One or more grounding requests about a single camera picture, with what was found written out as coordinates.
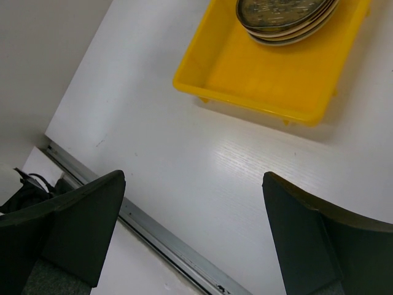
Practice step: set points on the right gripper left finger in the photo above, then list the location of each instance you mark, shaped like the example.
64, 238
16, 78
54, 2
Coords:
59, 246

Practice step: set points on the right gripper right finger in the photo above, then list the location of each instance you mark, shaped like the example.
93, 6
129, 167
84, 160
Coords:
323, 248

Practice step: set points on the cream plate black brushstroke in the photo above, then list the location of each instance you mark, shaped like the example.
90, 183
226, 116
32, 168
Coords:
298, 35

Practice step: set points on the clear grey plastic plate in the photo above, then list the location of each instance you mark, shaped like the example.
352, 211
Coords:
273, 16

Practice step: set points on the yellow patterned plate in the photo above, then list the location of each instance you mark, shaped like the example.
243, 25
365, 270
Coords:
282, 33

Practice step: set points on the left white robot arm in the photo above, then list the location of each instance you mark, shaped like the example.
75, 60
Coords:
20, 190

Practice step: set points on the yellow plastic bin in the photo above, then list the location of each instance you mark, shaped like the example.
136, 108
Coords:
293, 82

